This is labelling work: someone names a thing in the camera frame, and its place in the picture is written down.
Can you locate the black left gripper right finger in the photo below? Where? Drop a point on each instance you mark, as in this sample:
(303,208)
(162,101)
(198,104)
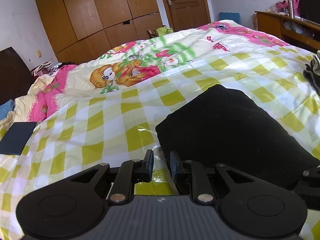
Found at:
(205,185)

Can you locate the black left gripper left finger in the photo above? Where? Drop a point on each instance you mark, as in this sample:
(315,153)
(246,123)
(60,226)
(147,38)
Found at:
(116,184)

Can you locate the black pants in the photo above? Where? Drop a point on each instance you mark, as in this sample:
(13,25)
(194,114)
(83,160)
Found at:
(224,126)

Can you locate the checkered cartoon bed quilt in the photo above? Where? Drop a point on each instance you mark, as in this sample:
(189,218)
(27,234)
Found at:
(106,110)

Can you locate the grey black glove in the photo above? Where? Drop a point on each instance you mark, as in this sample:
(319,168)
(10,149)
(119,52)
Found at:
(312,72)

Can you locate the dark blue flat book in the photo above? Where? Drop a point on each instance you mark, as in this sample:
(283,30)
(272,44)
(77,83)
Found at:
(16,138)

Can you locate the blue pillow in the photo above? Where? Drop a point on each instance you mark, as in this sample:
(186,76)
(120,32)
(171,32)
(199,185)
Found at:
(6,108)

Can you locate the dark wooden headboard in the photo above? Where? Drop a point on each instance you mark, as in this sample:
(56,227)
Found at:
(15,77)

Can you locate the wooden desk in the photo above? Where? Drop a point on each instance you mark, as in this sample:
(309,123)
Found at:
(300,33)

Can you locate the green cloth on chair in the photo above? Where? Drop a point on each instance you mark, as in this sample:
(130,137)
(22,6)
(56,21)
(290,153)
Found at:
(164,31)

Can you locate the wooden wardrobe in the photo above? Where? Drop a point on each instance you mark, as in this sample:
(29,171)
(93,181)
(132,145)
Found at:
(82,30)

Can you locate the wooden door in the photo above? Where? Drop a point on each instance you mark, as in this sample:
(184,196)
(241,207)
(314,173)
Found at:
(187,14)

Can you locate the steel thermos bottle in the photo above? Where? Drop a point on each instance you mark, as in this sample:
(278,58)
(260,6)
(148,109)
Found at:
(291,9)

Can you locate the black monitor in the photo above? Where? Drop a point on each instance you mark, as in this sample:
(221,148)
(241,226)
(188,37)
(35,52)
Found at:
(309,10)

